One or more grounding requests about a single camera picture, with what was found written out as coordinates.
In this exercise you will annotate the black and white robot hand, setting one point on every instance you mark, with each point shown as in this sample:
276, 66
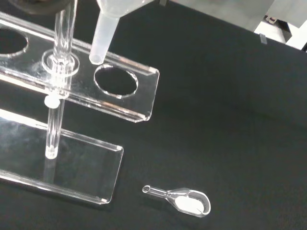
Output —
36, 6

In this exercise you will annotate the grey tape strip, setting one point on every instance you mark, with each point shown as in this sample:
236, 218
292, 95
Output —
263, 39

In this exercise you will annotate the clear acrylic funnel stand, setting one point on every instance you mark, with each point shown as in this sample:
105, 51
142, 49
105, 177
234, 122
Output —
144, 95

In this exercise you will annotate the black bench cloth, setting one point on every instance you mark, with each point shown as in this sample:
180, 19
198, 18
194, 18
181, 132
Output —
216, 119

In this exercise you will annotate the glass weighing funnel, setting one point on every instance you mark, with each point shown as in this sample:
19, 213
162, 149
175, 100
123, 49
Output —
187, 203

